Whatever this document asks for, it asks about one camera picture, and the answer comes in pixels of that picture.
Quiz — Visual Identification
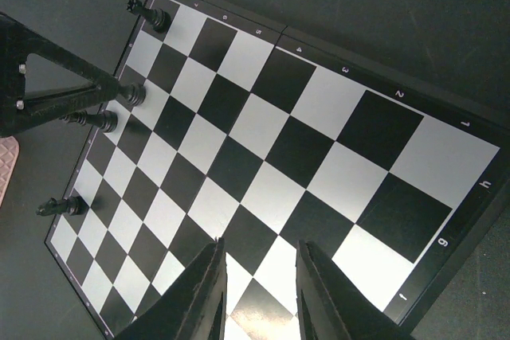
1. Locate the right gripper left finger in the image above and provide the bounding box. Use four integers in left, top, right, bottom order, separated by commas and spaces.
116, 237, 227, 339

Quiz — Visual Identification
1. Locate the black and white chessboard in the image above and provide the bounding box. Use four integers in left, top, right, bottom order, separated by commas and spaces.
46, 0, 509, 339

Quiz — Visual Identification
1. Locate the pink metal tin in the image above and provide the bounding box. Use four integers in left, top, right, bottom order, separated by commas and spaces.
0, 136, 20, 205

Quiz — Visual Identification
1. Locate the black rook chess piece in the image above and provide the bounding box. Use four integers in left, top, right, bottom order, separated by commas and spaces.
127, 0, 172, 33

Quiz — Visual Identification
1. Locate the black knight chess piece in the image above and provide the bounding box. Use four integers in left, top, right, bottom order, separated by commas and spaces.
36, 196, 88, 217

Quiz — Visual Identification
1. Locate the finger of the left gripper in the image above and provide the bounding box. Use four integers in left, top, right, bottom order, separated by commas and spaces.
1, 13, 120, 137

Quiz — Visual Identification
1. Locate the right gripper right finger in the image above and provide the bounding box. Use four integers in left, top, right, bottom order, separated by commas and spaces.
296, 240, 412, 339

